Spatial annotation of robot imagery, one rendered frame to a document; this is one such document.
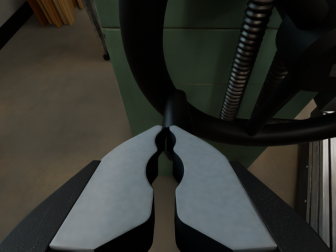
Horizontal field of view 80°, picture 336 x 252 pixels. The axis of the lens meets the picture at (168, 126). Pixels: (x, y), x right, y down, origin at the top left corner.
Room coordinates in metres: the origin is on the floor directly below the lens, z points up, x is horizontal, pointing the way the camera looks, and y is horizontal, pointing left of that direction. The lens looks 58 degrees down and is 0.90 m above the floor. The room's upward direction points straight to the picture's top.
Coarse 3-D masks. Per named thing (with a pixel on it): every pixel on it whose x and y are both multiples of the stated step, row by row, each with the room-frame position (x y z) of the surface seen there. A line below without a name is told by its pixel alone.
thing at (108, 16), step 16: (96, 0) 0.30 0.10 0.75; (112, 0) 0.30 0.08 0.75; (176, 0) 0.30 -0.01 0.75; (192, 0) 0.30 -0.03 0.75; (208, 0) 0.30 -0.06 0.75; (224, 0) 0.30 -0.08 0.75; (240, 0) 0.30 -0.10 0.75; (112, 16) 0.30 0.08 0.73; (176, 16) 0.30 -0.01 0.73; (192, 16) 0.30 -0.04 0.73; (208, 16) 0.30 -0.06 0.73; (224, 16) 0.30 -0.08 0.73; (240, 16) 0.30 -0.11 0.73; (272, 16) 0.30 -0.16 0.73
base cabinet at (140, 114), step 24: (120, 48) 0.30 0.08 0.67; (168, 48) 0.30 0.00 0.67; (192, 48) 0.30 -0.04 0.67; (216, 48) 0.30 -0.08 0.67; (264, 48) 0.30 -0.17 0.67; (120, 72) 0.30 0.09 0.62; (168, 72) 0.30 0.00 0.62; (192, 72) 0.30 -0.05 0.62; (216, 72) 0.30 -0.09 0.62; (264, 72) 0.30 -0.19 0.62; (144, 96) 0.30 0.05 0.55; (192, 96) 0.30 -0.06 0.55; (216, 96) 0.30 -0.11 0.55; (312, 96) 0.30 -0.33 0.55; (144, 120) 0.30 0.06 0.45; (216, 144) 0.30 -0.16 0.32; (168, 168) 0.30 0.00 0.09
